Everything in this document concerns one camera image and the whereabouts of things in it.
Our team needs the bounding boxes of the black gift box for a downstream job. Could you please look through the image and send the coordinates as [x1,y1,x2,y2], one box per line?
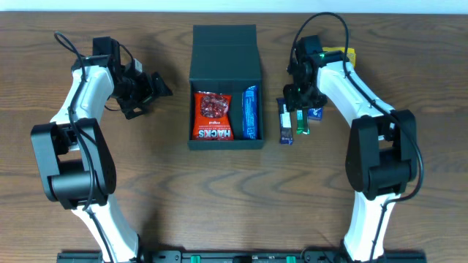
[187,25,264,150]

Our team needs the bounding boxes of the dark blue chocolate bar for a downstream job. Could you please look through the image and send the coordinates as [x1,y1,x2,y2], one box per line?
[276,98,293,145]

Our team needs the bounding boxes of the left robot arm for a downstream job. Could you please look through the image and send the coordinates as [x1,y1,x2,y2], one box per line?
[31,55,172,262]

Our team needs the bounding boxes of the blue Eclipse gum pack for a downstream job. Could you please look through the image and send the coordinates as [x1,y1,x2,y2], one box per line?
[308,107,323,121]

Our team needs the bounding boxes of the blue snack bar wrapper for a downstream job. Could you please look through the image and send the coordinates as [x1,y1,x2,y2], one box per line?
[242,85,258,140]

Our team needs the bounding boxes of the red Hacks candy bag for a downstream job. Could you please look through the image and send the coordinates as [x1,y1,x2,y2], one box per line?
[192,92,234,140]

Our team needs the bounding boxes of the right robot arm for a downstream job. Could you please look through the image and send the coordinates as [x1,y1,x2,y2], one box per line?
[284,49,423,262]

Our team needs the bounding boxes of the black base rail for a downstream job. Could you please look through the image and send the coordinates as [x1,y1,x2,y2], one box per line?
[56,250,427,263]

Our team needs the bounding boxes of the yellow nut snack bag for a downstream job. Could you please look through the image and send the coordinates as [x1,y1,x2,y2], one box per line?
[322,46,357,67]

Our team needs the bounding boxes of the green snack bar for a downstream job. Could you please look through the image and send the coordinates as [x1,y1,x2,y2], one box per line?
[296,109,310,134]

